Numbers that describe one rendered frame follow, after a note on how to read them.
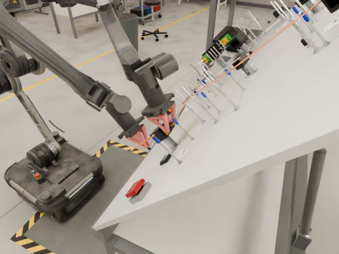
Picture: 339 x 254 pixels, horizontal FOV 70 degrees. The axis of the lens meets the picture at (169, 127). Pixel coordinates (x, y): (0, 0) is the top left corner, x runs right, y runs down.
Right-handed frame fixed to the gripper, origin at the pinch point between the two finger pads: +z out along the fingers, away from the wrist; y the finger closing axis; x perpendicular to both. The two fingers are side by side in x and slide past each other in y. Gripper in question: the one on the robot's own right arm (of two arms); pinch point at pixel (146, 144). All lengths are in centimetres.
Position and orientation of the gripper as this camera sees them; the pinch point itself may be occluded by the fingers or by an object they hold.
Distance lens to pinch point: 88.5
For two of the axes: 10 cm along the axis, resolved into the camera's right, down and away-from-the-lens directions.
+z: 6.0, 7.6, 2.5
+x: -6.4, 2.7, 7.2
